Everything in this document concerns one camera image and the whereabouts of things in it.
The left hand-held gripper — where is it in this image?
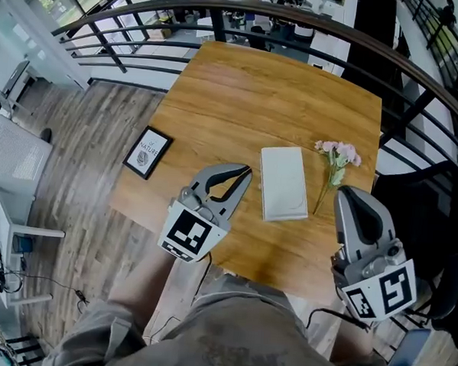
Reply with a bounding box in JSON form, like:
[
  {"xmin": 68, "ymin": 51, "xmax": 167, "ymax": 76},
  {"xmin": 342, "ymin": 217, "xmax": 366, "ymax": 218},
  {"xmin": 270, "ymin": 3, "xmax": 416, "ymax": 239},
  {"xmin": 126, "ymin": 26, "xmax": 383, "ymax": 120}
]
[{"xmin": 156, "ymin": 159, "xmax": 254, "ymax": 267}]

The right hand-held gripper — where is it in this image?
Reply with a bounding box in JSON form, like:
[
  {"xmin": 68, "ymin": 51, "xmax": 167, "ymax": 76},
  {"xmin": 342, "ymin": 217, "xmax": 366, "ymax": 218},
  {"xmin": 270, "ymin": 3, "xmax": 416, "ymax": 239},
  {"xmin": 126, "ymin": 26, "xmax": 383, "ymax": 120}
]
[{"xmin": 326, "ymin": 185, "xmax": 424, "ymax": 325}]

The white box with drawer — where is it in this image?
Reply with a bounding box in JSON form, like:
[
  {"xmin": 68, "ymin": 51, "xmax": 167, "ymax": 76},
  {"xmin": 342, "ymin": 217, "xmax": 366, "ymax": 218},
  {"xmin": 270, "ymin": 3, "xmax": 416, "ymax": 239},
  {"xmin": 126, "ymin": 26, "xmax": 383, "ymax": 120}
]
[{"xmin": 257, "ymin": 144, "xmax": 313, "ymax": 225}]

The person's right forearm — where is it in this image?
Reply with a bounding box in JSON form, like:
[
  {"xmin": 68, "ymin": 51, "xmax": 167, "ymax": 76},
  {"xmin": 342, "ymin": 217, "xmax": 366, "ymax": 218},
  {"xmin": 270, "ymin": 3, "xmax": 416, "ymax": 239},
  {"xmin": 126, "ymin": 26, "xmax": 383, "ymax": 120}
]
[{"xmin": 329, "ymin": 316, "xmax": 377, "ymax": 366}]

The person's left forearm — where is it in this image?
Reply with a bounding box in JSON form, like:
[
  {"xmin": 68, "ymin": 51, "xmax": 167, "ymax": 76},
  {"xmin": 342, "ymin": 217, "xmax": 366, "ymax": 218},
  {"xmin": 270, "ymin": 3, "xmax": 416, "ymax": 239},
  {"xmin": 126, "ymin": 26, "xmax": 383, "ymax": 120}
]
[{"xmin": 106, "ymin": 244, "xmax": 177, "ymax": 324}]

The black chair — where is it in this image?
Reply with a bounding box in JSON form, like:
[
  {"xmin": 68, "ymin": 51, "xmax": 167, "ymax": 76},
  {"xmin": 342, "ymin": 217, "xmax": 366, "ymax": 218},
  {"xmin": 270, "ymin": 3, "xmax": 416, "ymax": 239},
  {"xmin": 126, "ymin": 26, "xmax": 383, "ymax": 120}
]
[{"xmin": 365, "ymin": 157, "xmax": 458, "ymax": 338}]

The pink artificial flower sprig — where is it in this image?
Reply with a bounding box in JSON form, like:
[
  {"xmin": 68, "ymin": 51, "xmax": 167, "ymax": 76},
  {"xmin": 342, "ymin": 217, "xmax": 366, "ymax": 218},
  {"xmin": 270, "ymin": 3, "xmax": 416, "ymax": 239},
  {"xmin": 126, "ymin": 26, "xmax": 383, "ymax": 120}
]
[{"xmin": 310, "ymin": 139, "xmax": 364, "ymax": 219}]

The black framed picture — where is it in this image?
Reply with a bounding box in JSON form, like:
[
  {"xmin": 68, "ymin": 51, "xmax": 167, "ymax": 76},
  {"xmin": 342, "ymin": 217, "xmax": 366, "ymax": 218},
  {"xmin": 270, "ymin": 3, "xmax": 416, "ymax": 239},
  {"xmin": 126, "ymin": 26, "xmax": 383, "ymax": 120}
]
[{"xmin": 122, "ymin": 124, "xmax": 175, "ymax": 183}]

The blue object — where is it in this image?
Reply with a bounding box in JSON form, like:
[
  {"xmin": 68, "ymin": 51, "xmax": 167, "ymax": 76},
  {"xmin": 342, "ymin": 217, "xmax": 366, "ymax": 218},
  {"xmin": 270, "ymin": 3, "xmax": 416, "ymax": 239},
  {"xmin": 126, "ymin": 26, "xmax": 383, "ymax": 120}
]
[{"xmin": 388, "ymin": 326, "xmax": 434, "ymax": 366}]

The person's grey clothing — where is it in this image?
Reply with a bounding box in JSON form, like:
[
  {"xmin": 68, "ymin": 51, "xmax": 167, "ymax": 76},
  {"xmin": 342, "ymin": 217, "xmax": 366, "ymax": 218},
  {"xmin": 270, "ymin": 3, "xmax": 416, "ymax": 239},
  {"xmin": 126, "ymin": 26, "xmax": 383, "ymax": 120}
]
[{"xmin": 41, "ymin": 263, "xmax": 403, "ymax": 366}]

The black railing with wooden handrail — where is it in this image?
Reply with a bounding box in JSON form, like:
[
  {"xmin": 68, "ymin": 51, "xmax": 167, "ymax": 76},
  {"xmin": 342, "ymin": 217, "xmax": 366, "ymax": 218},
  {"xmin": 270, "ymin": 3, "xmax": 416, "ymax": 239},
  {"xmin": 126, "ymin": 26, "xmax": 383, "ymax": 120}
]
[{"xmin": 44, "ymin": 0, "xmax": 458, "ymax": 180}]

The white perforated cabinet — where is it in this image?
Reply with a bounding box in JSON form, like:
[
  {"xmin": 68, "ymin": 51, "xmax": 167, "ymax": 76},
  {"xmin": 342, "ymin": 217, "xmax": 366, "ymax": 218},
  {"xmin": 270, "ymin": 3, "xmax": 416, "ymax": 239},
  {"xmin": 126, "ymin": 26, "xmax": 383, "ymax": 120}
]
[{"xmin": 0, "ymin": 108, "xmax": 56, "ymax": 193}]

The white side table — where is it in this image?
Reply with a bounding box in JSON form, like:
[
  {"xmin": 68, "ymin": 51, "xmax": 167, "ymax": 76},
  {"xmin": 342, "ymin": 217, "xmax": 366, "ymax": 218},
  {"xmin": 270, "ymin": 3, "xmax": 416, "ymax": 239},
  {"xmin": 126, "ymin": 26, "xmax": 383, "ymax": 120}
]
[{"xmin": 0, "ymin": 180, "xmax": 69, "ymax": 312}]

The black metal stool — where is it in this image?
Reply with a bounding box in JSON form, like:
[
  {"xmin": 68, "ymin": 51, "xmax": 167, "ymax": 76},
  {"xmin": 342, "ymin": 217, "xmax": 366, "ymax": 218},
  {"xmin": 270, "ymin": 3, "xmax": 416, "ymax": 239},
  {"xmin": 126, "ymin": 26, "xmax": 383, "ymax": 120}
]
[{"xmin": 0, "ymin": 331, "xmax": 43, "ymax": 366}]

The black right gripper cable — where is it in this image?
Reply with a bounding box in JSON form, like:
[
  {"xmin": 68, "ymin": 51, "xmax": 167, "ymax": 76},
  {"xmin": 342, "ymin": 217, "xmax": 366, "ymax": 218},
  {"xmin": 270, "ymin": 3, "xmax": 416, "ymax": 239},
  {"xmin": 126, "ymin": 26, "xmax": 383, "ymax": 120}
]
[{"xmin": 306, "ymin": 306, "xmax": 372, "ymax": 332}]

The black floor cable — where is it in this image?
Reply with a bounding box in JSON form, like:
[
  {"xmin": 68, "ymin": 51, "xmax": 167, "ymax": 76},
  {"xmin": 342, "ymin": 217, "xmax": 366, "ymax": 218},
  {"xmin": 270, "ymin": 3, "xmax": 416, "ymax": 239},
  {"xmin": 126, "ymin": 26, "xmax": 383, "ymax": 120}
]
[{"xmin": 0, "ymin": 267, "xmax": 92, "ymax": 308}]

